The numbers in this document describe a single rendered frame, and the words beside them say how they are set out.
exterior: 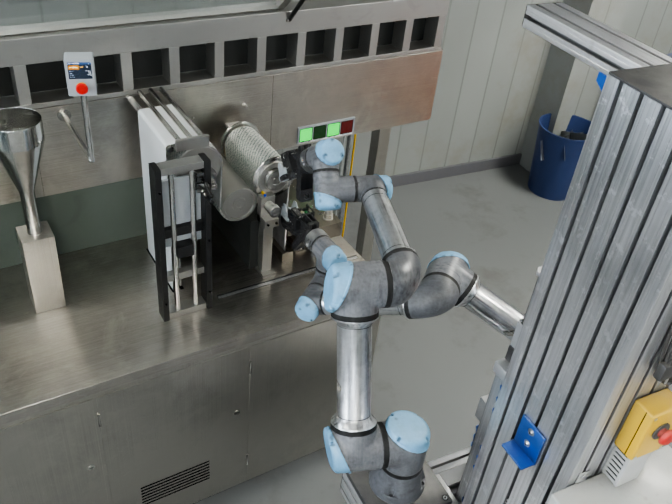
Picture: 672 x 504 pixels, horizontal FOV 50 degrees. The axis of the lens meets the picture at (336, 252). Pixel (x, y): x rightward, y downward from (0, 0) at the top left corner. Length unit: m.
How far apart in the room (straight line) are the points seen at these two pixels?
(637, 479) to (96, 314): 1.58
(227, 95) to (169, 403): 1.03
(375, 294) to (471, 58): 3.12
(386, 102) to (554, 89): 2.29
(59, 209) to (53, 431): 0.72
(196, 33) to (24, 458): 1.37
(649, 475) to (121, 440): 1.51
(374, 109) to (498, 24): 1.94
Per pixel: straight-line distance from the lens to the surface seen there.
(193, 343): 2.22
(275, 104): 2.61
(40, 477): 2.40
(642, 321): 1.32
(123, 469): 2.51
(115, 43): 2.31
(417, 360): 3.53
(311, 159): 2.02
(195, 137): 2.10
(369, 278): 1.67
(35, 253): 2.25
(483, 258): 4.27
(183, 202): 2.10
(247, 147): 2.37
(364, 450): 1.82
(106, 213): 2.57
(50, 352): 2.26
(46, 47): 2.27
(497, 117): 5.01
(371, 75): 2.78
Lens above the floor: 2.45
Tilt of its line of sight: 37 degrees down
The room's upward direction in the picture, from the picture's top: 7 degrees clockwise
